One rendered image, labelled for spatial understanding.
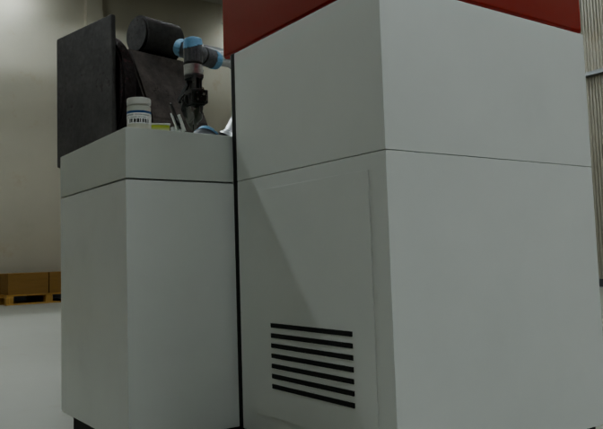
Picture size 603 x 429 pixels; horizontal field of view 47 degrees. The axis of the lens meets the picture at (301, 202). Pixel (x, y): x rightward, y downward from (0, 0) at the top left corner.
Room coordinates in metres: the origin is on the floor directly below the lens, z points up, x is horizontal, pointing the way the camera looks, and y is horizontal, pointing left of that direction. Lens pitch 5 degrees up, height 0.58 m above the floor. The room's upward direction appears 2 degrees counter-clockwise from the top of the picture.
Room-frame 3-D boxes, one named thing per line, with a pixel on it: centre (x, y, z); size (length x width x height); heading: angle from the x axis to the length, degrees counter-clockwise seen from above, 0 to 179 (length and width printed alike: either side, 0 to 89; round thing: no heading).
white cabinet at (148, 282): (2.48, 0.28, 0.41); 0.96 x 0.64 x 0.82; 125
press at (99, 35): (6.59, 1.59, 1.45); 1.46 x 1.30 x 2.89; 36
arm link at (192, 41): (2.69, 0.41, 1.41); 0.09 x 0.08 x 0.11; 149
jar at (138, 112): (2.01, 0.47, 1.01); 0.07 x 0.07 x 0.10
